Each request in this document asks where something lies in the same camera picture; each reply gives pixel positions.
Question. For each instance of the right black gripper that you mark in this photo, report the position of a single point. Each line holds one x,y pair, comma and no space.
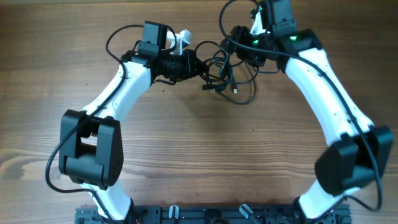
239,35

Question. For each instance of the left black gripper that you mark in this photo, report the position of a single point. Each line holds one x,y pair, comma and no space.
189,57

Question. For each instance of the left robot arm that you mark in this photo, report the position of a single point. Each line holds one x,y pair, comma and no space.
91,147

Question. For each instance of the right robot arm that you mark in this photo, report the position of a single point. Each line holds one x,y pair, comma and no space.
357,151

